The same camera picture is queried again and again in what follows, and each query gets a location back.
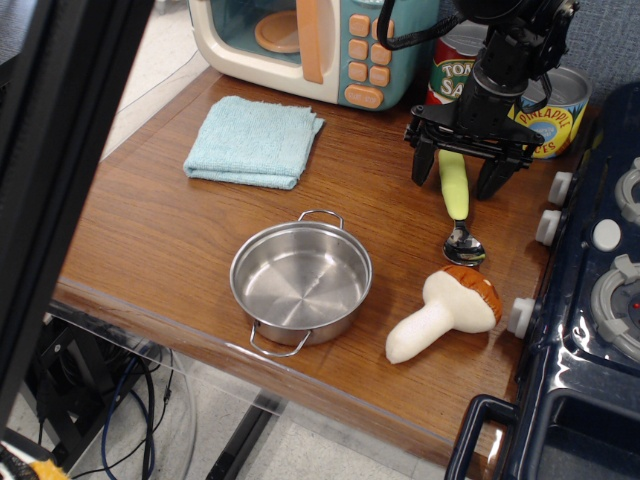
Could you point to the dark blue toy stove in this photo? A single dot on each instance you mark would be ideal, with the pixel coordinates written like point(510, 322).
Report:
point(576, 413)

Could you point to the plush mushroom toy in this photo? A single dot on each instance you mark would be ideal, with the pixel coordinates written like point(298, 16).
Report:
point(455, 298)

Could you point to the yellow fuzzy object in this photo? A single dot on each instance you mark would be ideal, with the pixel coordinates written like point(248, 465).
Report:
point(26, 463)

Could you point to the orange toy plate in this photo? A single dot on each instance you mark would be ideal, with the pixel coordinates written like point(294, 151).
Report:
point(278, 32)

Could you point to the black table leg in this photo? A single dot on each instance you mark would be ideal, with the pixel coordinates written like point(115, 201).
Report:
point(235, 453)

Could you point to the green handled metal spoon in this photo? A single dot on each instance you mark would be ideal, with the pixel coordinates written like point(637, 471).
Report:
point(461, 247)

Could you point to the stainless steel pot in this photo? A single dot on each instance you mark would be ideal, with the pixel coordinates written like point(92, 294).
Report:
point(300, 283)

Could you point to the tomato sauce can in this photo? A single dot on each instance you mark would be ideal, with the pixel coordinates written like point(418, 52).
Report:
point(454, 56)

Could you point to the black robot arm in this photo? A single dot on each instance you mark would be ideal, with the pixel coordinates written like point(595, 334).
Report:
point(525, 39)

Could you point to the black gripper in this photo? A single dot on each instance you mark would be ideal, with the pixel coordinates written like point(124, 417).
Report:
point(477, 124)

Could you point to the pineapple slices can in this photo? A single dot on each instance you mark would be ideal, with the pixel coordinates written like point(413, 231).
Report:
point(559, 121)

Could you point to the white stove knob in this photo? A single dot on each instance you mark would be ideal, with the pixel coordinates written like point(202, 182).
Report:
point(559, 188)
point(520, 316)
point(547, 227)

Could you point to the toy microwave oven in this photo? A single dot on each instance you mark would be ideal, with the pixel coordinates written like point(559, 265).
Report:
point(341, 60)

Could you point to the light blue folded cloth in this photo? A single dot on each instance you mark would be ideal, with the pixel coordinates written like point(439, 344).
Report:
point(253, 143)

